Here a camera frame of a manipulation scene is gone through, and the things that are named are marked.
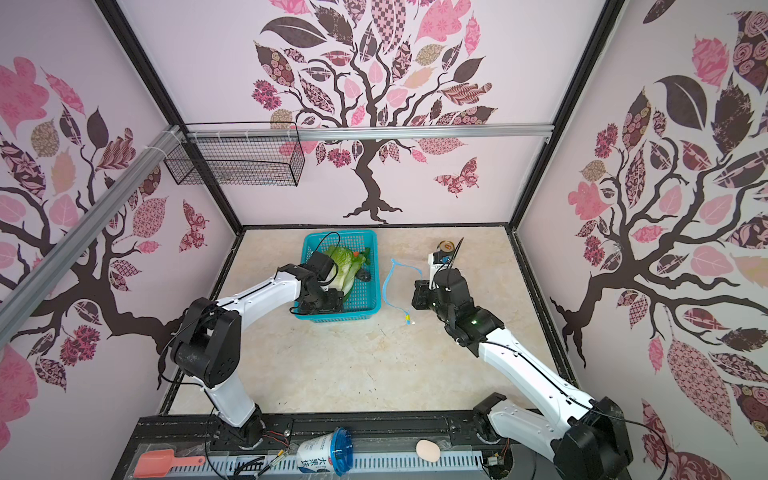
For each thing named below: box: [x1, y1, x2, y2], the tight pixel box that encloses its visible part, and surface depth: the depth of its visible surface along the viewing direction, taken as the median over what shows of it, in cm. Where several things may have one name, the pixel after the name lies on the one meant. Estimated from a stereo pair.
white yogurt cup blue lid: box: [296, 427, 353, 477], surface depth 66 cm
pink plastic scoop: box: [134, 449, 206, 478], surface depth 70 cm
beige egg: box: [416, 439, 441, 463], surface depth 71 cm
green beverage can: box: [436, 240, 455, 253], surface depth 102 cm
